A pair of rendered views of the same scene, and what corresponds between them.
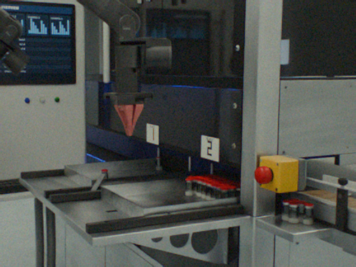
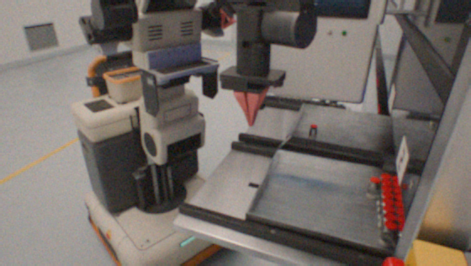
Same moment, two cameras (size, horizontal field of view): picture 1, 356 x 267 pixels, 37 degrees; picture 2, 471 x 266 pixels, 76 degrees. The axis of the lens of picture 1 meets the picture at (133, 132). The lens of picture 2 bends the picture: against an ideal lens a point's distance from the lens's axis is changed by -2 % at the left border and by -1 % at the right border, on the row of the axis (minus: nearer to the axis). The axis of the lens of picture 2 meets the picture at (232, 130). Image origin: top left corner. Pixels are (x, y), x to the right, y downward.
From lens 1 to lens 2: 0.91 m
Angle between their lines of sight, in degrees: 49
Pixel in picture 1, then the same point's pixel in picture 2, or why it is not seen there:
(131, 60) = (245, 29)
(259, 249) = not seen: outside the picture
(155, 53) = (272, 23)
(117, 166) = (357, 117)
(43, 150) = (323, 77)
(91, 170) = (329, 114)
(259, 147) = (429, 220)
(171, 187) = (363, 174)
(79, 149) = (357, 82)
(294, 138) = not seen: outside the picture
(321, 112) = not seen: outside the picture
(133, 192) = (313, 165)
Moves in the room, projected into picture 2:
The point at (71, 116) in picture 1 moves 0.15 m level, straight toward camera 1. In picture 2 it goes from (356, 50) to (341, 56)
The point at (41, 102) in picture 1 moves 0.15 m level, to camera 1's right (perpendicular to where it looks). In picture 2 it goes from (327, 34) to (361, 39)
